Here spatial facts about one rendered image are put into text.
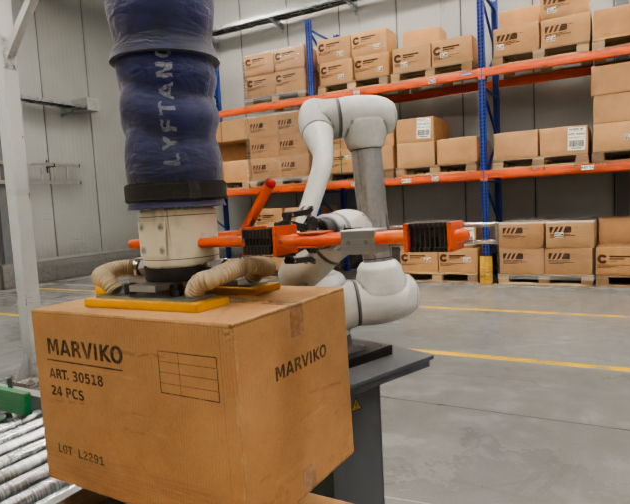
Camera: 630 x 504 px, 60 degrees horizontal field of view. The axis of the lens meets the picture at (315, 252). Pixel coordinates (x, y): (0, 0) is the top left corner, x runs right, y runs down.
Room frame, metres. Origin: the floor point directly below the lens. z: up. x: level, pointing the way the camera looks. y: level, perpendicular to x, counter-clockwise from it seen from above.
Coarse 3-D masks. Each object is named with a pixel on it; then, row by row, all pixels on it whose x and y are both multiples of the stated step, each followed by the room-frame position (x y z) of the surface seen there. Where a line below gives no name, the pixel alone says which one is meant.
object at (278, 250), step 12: (252, 228) 1.13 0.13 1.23; (276, 228) 1.07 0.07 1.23; (288, 228) 1.11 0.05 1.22; (252, 240) 1.10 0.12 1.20; (264, 240) 1.08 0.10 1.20; (276, 240) 1.07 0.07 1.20; (252, 252) 1.09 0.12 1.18; (264, 252) 1.07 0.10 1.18; (276, 252) 1.07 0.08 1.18; (288, 252) 1.11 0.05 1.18
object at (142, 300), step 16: (128, 288) 1.19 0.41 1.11; (176, 288) 1.12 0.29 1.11; (96, 304) 1.19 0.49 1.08; (112, 304) 1.16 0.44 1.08; (128, 304) 1.14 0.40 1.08; (144, 304) 1.11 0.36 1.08; (160, 304) 1.09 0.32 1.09; (176, 304) 1.07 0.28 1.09; (192, 304) 1.05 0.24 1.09; (208, 304) 1.07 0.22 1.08; (224, 304) 1.11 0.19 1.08
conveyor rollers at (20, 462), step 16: (0, 416) 1.97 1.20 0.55; (16, 416) 2.00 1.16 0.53; (32, 416) 1.97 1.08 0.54; (0, 432) 1.86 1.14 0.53; (16, 432) 1.82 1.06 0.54; (32, 432) 1.79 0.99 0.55; (0, 448) 1.69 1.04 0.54; (16, 448) 1.72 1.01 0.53; (32, 448) 1.68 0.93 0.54; (0, 464) 1.59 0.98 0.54; (16, 464) 1.56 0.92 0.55; (32, 464) 1.58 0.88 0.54; (0, 480) 1.50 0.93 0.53; (16, 480) 1.46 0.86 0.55; (32, 480) 1.49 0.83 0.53; (48, 480) 1.45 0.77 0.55; (0, 496) 1.41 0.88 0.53; (16, 496) 1.37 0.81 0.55; (32, 496) 1.39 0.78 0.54; (48, 496) 1.36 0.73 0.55
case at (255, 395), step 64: (64, 320) 1.17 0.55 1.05; (128, 320) 1.06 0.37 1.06; (192, 320) 0.97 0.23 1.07; (256, 320) 0.97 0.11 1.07; (320, 320) 1.16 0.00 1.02; (64, 384) 1.18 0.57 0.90; (128, 384) 1.07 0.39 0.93; (192, 384) 0.97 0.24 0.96; (256, 384) 0.96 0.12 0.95; (320, 384) 1.14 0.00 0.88; (64, 448) 1.19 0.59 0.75; (128, 448) 1.08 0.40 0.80; (192, 448) 0.98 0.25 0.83; (256, 448) 0.95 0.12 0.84; (320, 448) 1.13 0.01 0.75
